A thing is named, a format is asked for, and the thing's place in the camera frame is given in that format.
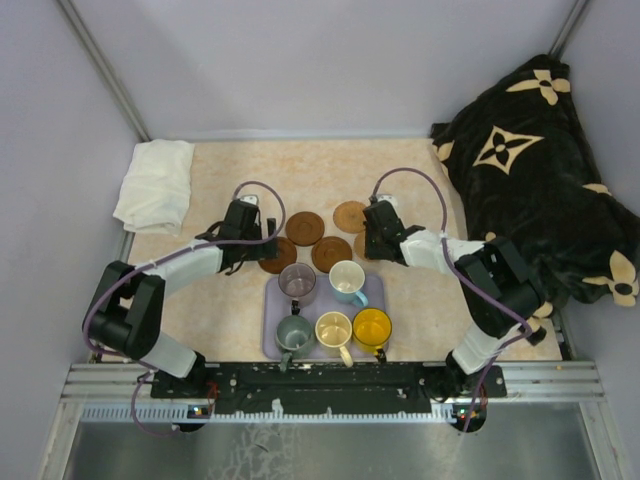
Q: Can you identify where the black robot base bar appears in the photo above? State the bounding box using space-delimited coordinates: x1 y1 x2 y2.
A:
151 361 506 415

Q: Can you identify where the dark wooden coaster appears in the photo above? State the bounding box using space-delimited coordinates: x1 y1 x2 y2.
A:
311 236 353 273
285 211 325 247
258 237 297 275

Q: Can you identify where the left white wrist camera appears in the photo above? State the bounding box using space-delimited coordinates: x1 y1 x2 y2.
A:
240 195 259 206

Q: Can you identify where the yellow mug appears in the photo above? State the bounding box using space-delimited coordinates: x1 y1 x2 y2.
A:
352 308 393 364

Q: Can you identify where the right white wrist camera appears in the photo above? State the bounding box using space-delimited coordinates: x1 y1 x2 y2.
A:
376 194 399 208

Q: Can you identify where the purple cable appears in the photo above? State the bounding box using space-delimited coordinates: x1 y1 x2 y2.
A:
372 167 532 434
82 180 287 437

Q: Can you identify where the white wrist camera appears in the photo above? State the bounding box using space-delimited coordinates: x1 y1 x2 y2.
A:
240 195 259 206
376 194 399 208

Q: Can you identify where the woven rattan coaster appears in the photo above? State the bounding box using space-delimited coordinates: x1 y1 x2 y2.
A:
353 231 367 261
333 200 366 234

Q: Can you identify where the white folded cloth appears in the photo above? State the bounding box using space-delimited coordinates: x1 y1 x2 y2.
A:
113 140 195 236

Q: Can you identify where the aluminium frame rail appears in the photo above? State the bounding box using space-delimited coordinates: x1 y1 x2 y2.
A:
60 361 604 432

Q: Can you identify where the light blue mug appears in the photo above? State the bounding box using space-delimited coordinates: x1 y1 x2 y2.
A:
328 260 369 308

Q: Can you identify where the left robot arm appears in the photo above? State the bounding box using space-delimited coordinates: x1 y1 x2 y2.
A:
82 199 286 397

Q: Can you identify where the grey green mug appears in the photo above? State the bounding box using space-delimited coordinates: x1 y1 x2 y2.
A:
275 315 316 372

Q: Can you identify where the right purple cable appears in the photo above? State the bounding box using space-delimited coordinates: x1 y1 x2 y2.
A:
372 167 532 434

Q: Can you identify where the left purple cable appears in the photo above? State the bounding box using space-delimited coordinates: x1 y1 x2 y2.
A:
82 180 287 437

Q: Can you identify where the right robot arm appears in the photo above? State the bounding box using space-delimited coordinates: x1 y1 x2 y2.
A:
363 197 546 396

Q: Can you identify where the black floral blanket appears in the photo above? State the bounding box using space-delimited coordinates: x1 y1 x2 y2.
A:
430 54 639 317

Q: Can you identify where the cream mug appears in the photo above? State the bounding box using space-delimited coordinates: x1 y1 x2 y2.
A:
315 312 354 367

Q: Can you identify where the lavender plastic tray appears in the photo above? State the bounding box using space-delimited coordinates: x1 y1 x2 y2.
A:
261 274 387 360

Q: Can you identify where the purple glass cup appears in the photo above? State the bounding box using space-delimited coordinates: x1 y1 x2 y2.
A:
278 262 317 315

